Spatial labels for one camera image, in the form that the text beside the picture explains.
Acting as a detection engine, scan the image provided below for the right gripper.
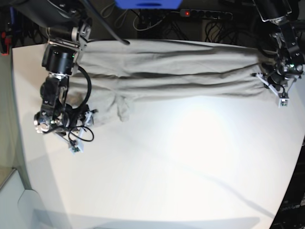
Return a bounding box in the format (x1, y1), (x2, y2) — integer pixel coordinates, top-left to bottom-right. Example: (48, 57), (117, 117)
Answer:
(53, 108), (98, 147)

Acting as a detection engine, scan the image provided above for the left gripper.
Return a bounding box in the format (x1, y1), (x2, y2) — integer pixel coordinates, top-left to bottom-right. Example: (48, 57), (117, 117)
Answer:
(251, 64), (300, 104)

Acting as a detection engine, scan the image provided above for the beige t-shirt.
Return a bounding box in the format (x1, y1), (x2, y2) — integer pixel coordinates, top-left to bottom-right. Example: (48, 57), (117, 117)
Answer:
(80, 40), (275, 126)

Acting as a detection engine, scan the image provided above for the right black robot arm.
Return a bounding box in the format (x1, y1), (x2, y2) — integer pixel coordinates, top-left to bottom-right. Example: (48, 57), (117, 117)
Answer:
(14, 0), (94, 154)

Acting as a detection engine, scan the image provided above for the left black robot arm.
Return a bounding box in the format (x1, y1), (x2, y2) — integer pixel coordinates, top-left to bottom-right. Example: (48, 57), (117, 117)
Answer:
(251, 0), (305, 108)

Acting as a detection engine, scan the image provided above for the black power strip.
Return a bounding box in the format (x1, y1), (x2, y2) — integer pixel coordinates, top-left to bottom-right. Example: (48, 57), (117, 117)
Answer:
(180, 9), (233, 21)

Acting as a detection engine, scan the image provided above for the red and blue clamp tool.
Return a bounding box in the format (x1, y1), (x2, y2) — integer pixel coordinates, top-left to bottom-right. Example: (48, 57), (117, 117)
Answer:
(0, 6), (17, 56)

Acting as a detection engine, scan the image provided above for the blue plastic bin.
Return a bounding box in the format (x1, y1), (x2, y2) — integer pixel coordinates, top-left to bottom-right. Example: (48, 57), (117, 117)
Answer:
(115, 0), (182, 10)

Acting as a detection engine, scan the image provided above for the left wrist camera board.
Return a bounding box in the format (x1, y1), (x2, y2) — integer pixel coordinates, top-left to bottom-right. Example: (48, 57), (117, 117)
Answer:
(278, 97), (290, 108)

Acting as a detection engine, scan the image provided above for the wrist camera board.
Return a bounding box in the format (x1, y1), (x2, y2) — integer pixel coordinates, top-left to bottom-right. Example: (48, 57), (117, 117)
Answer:
(278, 97), (290, 108)
(69, 144), (84, 155)

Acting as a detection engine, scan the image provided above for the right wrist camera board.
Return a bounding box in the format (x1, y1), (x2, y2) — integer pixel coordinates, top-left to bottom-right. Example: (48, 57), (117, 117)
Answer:
(69, 144), (84, 155)

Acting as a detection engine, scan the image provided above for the white cable on floor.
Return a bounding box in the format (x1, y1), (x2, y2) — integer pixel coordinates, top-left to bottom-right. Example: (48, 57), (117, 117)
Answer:
(132, 14), (165, 31)

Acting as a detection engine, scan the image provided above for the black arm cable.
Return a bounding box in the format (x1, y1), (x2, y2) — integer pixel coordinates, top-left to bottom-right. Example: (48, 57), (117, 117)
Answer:
(81, 0), (131, 46)

